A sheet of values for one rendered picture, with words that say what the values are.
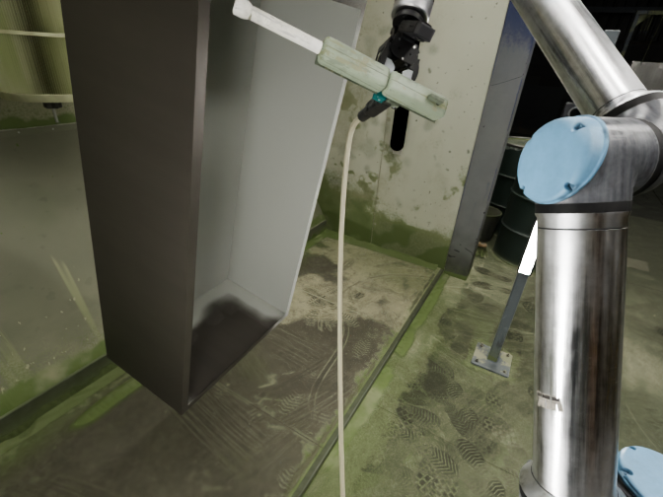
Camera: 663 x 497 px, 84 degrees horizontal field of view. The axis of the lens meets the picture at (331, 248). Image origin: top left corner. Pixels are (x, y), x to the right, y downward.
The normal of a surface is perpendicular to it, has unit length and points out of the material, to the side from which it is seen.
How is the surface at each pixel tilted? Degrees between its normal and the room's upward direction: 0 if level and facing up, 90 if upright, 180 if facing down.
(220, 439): 0
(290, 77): 90
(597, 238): 71
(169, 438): 0
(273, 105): 90
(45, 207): 57
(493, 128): 90
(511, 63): 90
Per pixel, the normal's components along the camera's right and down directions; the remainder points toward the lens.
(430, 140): -0.50, 0.37
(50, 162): 0.76, -0.24
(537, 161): -0.95, -0.05
